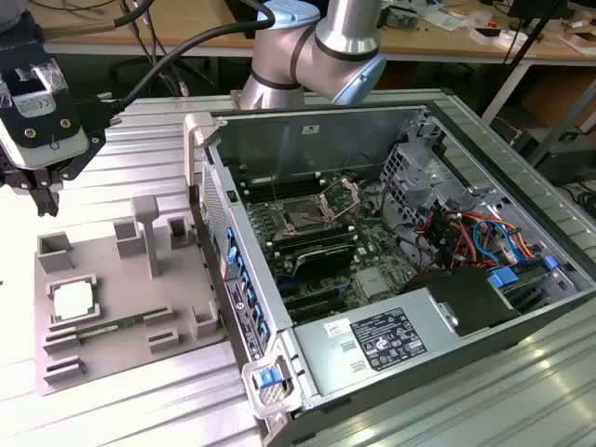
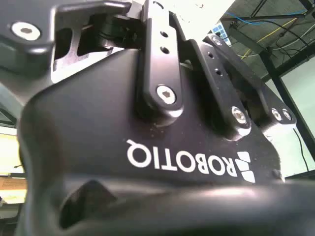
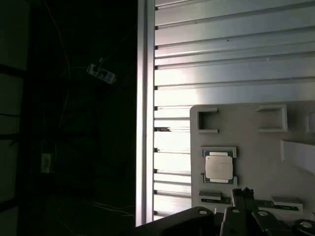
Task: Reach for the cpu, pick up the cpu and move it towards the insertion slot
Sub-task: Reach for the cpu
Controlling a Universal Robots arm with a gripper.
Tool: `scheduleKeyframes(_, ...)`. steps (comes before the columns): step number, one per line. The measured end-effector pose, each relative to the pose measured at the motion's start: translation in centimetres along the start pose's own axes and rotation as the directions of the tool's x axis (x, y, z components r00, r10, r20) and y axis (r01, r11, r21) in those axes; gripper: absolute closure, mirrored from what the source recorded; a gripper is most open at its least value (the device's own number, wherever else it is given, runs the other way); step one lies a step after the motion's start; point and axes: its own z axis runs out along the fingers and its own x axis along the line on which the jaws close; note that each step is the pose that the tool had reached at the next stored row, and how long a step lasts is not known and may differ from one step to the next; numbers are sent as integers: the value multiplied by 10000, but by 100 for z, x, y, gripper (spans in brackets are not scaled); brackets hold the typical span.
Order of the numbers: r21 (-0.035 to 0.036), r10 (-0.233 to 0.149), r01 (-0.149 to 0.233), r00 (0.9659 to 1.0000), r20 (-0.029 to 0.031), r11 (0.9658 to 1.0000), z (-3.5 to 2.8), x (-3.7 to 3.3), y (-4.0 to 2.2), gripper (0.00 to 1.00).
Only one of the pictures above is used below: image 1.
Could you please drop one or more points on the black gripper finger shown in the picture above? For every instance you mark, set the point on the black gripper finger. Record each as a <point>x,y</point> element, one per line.
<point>46,202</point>

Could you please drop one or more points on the silver square CPU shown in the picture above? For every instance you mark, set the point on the silver square CPU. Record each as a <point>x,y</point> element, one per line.
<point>74,300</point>

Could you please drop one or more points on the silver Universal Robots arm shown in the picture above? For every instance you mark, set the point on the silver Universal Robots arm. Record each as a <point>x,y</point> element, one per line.
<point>344,23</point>

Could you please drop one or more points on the black RAM slot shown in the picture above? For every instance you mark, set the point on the black RAM slot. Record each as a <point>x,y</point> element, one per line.
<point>321,243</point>
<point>298,180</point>
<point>316,234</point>
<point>298,190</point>

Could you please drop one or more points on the CPU socket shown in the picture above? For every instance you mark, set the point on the CPU socket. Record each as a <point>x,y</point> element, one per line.
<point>302,215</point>

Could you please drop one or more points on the black expansion slot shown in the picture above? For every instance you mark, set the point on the black expansion slot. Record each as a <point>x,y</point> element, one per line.
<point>316,298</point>
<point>321,309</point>

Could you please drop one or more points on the grey plastic parts rack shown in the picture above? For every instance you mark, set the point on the grey plastic parts rack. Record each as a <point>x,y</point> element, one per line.
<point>121,288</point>

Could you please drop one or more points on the green RAM stick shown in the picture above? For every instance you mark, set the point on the green RAM stick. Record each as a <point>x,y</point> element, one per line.
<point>116,322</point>

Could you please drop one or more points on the wooden desk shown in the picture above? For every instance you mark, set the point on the wooden desk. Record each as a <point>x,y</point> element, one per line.
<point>195,11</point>

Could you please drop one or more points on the black monitor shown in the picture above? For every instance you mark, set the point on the black monitor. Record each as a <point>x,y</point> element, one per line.
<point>237,11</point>

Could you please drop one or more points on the thin metal locking lever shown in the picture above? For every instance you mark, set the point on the thin metal locking lever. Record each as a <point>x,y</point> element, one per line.
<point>275,191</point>

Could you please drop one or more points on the blue case latch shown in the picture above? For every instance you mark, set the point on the blue case latch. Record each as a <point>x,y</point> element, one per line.
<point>269,378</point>

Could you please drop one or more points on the black expansion card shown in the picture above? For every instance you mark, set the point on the black expansion card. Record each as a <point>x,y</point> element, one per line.
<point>326,261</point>

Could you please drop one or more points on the open grey PC case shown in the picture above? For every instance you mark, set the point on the open grey PC case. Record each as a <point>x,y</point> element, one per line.
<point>326,135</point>

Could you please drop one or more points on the silver power supply unit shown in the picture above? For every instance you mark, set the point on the silver power supply unit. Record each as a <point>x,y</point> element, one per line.
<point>316,363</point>

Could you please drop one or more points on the green motherboard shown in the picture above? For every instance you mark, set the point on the green motherboard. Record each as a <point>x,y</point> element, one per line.
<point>372,247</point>

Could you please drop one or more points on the silver chipset heat sink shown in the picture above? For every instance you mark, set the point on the silver chipset heat sink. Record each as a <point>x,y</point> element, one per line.
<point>375,284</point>

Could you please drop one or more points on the silver perforated drive cage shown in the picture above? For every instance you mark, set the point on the silver perforated drive cage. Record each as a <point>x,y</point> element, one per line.
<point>410,181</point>

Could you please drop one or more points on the white papers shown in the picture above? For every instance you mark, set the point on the white papers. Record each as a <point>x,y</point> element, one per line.
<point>442,18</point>

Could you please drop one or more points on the black plastic fan shroud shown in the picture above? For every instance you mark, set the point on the black plastic fan shroud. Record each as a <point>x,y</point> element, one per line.
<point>465,298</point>

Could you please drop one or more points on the blue disk carrier latch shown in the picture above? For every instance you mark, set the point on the blue disk carrier latch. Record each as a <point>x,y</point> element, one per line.
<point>503,278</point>

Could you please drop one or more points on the white cardboard box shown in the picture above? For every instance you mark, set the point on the white cardboard box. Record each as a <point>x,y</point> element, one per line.
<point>500,39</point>

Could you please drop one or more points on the small blue plastic tab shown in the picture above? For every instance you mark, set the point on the small blue plastic tab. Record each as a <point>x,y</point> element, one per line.
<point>549,263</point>

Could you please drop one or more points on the brown cardboard box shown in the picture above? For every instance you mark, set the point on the brown cardboard box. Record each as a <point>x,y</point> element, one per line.
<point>559,102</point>

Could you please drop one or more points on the black computer tower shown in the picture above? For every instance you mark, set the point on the black computer tower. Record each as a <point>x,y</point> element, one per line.
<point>568,158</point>

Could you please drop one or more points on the pink and white box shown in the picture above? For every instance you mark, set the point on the pink and white box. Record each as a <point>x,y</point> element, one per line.
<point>582,42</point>

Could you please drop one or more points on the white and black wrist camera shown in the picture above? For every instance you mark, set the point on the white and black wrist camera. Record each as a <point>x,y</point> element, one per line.
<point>42,125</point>

